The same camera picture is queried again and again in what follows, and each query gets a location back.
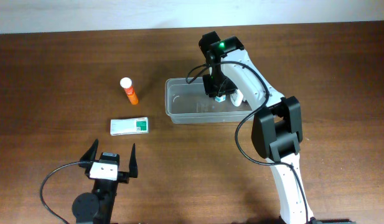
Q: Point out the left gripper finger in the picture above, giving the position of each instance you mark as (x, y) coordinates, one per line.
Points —
(133, 165)
(90, 154)

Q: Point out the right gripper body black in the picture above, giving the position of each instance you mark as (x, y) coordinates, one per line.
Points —
(216, 92)

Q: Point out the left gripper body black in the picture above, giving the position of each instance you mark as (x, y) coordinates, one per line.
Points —
(124, 177)

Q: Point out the small jar gold lid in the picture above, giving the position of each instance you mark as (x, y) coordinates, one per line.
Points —
(220, 99)

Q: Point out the white spray bottle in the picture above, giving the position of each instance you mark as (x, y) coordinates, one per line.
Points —
(236, 98)

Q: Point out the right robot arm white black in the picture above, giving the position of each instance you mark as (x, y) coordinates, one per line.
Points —
(276, 132)

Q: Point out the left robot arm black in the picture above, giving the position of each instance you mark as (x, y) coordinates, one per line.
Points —
(97, 206)

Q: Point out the clear plastic container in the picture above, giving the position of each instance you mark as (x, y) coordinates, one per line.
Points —
(187, 104)

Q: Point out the white green medicine box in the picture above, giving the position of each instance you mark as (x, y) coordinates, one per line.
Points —
(129, 126)

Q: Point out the orange tablet tube white cap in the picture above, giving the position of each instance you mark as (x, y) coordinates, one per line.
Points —
(127, 85)

